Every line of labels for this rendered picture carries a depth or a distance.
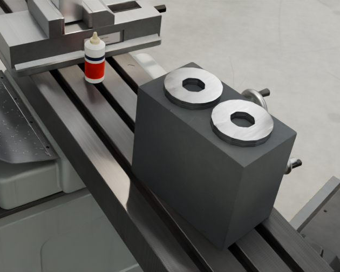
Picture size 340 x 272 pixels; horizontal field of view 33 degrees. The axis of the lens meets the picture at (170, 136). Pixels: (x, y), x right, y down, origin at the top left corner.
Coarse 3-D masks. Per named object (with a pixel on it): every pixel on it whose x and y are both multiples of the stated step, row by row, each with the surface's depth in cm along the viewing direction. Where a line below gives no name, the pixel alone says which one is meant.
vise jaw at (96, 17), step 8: (88, 0) 121; (96, 0) 122; (88, 8) 119; (96, 8) 119; (104, 8) 119; (88, 16) 118; (96, 16) 119; (104, 16) 120; (112, 16) 121; (88, 24) 120; (96, 24) 120; (104, 24) 121; (112, 24) 122
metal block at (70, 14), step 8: (56, 0) 117; (64, 0) 116; (72, 0) 117; (80, 0) 118; (64, 8) 118; (72, 8) 119; (80, 8) 120; (64, 16) 119; (72, 16) 120; (80, 16) 121
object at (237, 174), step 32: (192, 64) 94; (160, 96) 87; (192, 96) 85; (224, 96) 88; (160, 128) 88; (192, 128) 82; (224, 128) 80; (256, 128) 81; (288, 128) 84; (160, 160) 92; (192, 160) 85; (224, 160) 80; (256, 160) 79; (160, 192) 96; (192, 192) 89; (224, 192) 83; (256, 192) 85; (192, 224) 92; (224, 224) 86; (256, 224) 93
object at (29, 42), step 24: (48, 0) 120; (120, 0) 131; (144, 0) 132; (0, 24) 119; (24, 24) 120; (48, 24) 114; (72, 24) 121; (120, 24) 124; (144, 24) 127; (0, 48) 120; (24, 48) 115; (48, 48) 118; (72, 48) 121; (120, 48) 126; (144, 48) 129; (24, 72) 117
